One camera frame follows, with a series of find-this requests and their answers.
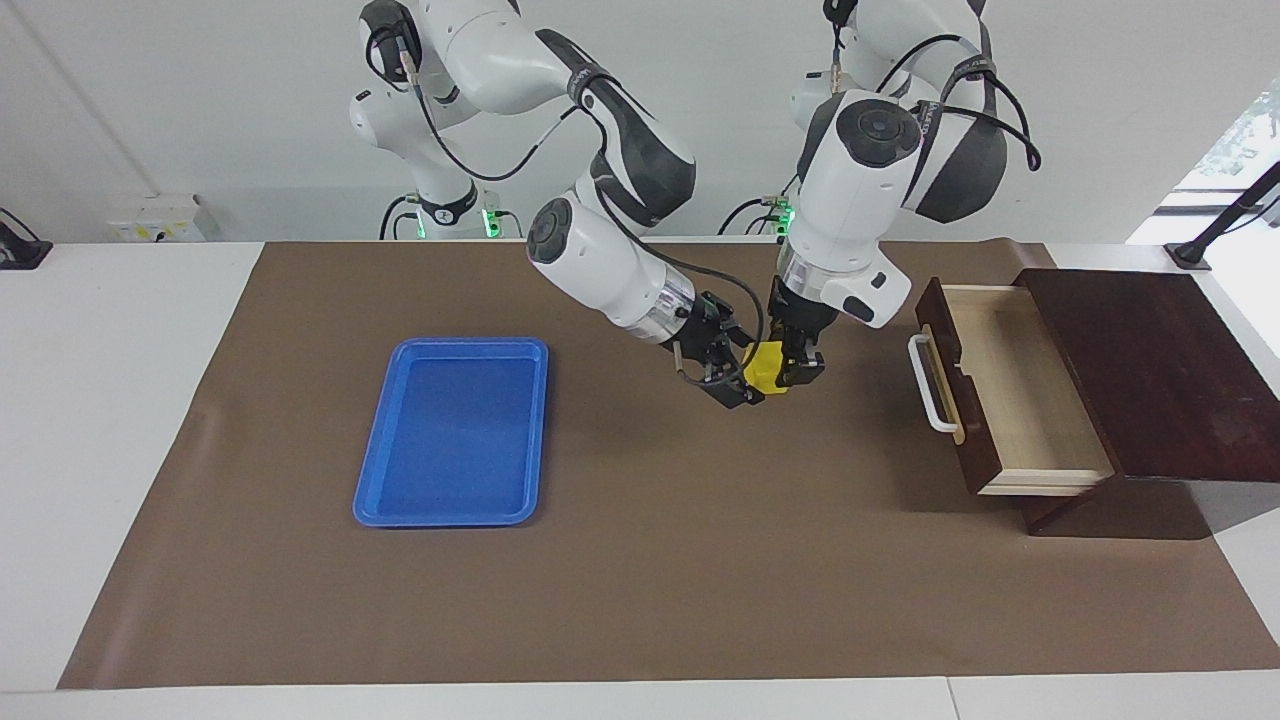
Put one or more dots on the brown table mat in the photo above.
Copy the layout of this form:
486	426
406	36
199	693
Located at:
700	550

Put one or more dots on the black stand with base plate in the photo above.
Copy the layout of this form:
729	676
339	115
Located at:
1190	255

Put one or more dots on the white wall socket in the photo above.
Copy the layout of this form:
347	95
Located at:
150	220

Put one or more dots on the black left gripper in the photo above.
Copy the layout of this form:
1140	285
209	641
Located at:
808	320

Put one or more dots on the dark wooden cabinet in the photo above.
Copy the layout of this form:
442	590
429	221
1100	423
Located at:
1150	370

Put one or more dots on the black clamp mount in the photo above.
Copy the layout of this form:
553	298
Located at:
22	256

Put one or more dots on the bright window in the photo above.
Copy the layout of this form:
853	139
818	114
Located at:
1250	140

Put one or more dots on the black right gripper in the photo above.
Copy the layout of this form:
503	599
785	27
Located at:
712	335

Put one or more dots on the blue plastic tray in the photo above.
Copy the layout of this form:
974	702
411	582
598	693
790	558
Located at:
450	440

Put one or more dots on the yellow cube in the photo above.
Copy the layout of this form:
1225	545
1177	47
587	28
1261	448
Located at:
764	366

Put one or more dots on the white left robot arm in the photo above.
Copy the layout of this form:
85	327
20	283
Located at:
850	200

